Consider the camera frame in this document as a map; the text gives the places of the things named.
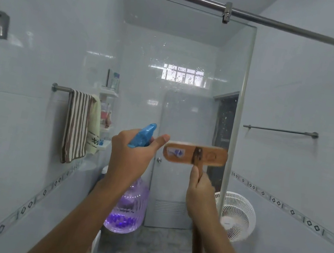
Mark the person's left hand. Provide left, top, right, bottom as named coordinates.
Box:
left=103, top=125, right=171, bottom=197

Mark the person's right hand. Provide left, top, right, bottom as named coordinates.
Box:
left=182, top=165, right=228, bottom=225

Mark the blue spray bottle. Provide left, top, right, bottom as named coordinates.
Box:
left=127, top=119, right=158, bottom=152

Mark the metal wall bracket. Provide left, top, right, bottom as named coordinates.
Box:
left=0, top=10, right=12, bottom=40

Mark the person's left forearm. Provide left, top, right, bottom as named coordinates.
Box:
left=23, top=167, right=126, bottom=253

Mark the glass shower panel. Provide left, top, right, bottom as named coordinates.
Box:
left=0, top=0, right=263, bottom=253

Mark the purple water jug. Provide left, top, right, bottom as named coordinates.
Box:
left=102, top=172, right=153, bottom=239

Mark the white corner shelf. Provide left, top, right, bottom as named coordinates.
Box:
left=89, top=86, right=121, bottom=154

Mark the metal towel bar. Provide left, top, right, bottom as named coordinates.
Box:
left=243, top=120, right=320, bottom=141
left=51, top=82, right=75, bottom=95

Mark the white door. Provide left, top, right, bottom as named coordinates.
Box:
left=141, top=89, right=221, bottom=236

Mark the clear plastic bottle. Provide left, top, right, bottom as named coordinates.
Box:
left=110, top=72, right=121, bottom=93

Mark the pink toiletry bottle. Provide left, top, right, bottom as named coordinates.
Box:
left=98, top=109, right=110, bottom=128

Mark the white electric fan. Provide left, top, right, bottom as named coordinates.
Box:
left=207, top=189, right=261, bottom=246

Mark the wooden handled squeegee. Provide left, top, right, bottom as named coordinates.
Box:
left=145, top=137, right=230, bottom=253

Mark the brown striped towel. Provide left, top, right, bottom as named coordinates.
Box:
left=57, top=89, right=98, bottom=168

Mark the metal glass clamp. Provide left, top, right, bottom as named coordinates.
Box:
left=221, top=1, right=234, bottom=25

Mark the cream towel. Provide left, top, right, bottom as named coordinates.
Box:
left=80, top=94, right=108, bottom=157

